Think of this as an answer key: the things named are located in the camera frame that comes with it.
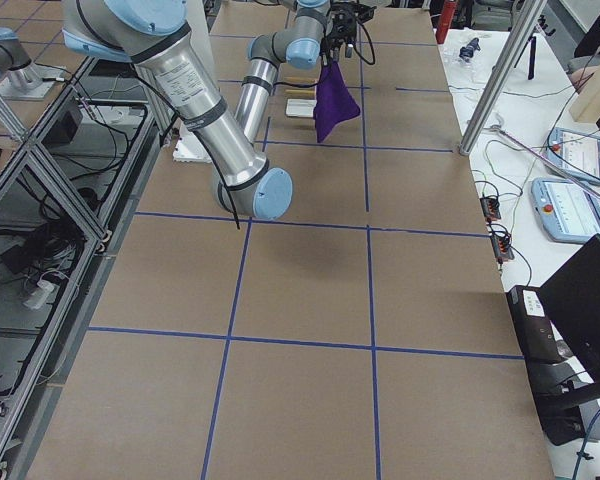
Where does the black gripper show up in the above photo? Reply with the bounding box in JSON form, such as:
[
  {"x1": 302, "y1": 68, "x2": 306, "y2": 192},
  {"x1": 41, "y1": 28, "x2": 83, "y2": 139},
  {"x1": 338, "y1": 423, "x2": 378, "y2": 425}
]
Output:
[{"x1": 321, "y1": 2, "x2": 359, "y2": 66}]

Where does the purple towel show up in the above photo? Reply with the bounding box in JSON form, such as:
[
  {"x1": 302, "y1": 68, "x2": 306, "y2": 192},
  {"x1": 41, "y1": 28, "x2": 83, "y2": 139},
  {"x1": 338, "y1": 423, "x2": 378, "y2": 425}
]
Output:
[{"x1": 313, "y1": 62, "x2": 361, "y2": 143}]

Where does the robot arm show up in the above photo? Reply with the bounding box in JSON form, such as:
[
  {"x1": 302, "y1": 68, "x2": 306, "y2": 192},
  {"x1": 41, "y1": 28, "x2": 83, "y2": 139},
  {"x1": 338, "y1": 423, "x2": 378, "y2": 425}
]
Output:
[
  {"x1": 0, "y1": 27, "x2": 65, "y2": 101},
  {"x1": 62, "y1": 1, "x2": 361, "y2": 220}
]

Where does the wooden rack bar outer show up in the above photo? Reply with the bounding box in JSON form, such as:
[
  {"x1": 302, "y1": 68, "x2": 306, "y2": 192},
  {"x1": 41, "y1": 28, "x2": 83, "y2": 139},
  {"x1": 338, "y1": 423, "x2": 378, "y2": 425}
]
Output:
[{"x1": 284, "y1": 77, "x2": 319, "y2": 85}]

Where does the wooden rack bar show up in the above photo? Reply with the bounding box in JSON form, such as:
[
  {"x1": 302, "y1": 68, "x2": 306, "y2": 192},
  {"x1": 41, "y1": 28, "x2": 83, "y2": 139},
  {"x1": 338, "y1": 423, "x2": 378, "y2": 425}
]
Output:
[
  {"x1": 285, "y1": 89, "x2": 316, "y2": 99},
  {"x1": 284, "y1": 77, "x2": 319, "y2": 85}
]

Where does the wooden rack bar inner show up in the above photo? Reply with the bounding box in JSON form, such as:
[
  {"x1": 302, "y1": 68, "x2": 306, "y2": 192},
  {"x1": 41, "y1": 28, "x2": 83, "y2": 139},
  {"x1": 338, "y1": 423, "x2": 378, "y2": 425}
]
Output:
[{"x1": 285, "y1": 89, "x2": 316, "y2": 99}]

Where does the white towel rack base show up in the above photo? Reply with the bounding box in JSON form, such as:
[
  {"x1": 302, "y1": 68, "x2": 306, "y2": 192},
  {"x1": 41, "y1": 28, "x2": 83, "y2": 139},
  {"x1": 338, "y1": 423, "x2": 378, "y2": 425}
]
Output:
[{"x1": 285, "y1": 98, "x2": 317, "y2": 119}]

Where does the red cylinder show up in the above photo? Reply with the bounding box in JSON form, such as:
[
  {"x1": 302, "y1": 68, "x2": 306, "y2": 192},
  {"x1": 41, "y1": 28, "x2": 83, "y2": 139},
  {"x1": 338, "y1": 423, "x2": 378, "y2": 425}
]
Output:
[{"x1": 435, "y1": 0, "x2": 457, "y2": 45}]

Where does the dark blue folded umbrella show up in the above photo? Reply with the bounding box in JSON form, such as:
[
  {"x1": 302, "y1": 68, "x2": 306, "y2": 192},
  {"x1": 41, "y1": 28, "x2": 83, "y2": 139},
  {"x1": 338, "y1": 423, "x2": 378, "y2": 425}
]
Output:
[{"x1": 459, "y1": 37, "x2": 481, "y2": 62}]

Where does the reacher grabber tool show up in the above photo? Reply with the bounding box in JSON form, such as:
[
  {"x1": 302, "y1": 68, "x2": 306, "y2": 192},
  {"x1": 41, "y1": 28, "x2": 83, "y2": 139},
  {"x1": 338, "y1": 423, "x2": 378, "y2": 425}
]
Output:
[{"x1": 486, "y1": 124, "x2": 600, "y2": 201}]

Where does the seated person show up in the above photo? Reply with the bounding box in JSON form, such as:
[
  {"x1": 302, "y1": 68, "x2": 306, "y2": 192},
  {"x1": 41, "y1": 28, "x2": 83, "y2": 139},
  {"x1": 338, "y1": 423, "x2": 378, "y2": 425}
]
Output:
[{"x1": 568, "y1": 66, "x2": 598, "y2": 92}]

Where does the teach pendant far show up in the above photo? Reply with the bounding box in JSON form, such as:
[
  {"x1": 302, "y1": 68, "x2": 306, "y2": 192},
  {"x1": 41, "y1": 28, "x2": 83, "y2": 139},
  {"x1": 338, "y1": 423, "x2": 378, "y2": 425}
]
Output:
[{"x1": 546, "y1": 127, "x2": 600, "y2": 186}]

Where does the teach pendant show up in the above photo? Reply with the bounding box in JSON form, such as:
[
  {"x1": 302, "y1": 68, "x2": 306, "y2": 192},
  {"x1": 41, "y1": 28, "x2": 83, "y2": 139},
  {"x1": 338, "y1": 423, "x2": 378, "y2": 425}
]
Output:
[
  {"x1": 530, "y1": 178, "x2": 600, "y2": 244},
  {"x1": 546, "y1": 127, "x2": 600, "y2": 186}
]

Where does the teach pendant near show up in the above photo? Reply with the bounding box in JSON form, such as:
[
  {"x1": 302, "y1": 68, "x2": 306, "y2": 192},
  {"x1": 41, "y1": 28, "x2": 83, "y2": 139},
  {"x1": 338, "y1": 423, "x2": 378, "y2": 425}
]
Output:
[{"x1": 530, "y1": 178, "x2": 600, "y2": 244}]

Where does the black monitor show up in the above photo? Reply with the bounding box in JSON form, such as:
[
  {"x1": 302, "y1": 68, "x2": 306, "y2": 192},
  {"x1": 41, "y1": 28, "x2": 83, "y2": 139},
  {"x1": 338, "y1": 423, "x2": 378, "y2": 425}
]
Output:
[{"x1": 534, "y1": 234, "x2": 600, "y2": 415}]

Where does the black desktop computer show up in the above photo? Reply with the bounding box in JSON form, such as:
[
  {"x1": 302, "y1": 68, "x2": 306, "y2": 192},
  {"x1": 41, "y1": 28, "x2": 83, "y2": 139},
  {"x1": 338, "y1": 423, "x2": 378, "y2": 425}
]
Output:
[{"x1": 506, "y1": 285, "x2": 600, "y2": 446}]

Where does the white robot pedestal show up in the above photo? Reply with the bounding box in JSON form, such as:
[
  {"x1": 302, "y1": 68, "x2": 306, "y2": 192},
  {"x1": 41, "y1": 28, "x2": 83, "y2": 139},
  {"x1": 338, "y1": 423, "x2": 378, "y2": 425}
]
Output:
[{"x1": 173, "y1": 120, "x2": 212, "y2": 164}]

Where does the aluminium frame post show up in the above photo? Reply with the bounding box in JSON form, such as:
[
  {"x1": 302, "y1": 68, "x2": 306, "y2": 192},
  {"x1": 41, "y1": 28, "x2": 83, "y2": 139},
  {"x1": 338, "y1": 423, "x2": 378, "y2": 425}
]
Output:
[{"x1": 458, "y1": 0, "x2": 547, "y2": 156}]

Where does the aluminium frame cabinet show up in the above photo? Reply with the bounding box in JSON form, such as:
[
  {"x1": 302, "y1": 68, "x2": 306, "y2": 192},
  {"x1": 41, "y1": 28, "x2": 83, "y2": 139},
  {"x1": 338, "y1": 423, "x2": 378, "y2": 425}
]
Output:
[{"x1": 0, "y1": 60, "x2": 167, "y2": 479}]

